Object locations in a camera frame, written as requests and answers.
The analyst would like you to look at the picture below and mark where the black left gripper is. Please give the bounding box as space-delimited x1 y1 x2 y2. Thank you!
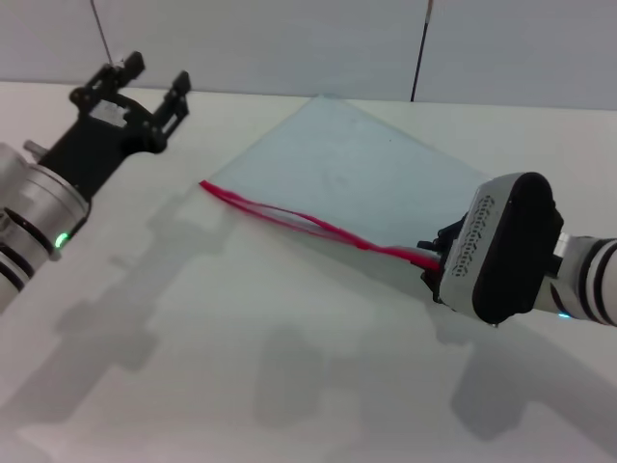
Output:
38 50 193 201

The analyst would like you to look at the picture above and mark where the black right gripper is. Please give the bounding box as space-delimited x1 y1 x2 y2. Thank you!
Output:
416 216 465 304

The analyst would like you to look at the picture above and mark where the clear red-zip document bag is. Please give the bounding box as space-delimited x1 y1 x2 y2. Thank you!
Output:
198 93 493 271

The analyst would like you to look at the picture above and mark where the light blue paper sheet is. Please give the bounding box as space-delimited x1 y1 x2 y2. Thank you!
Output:
211 95 491 253

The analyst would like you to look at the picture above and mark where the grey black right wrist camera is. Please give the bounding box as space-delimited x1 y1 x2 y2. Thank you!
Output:
441 171 565 330

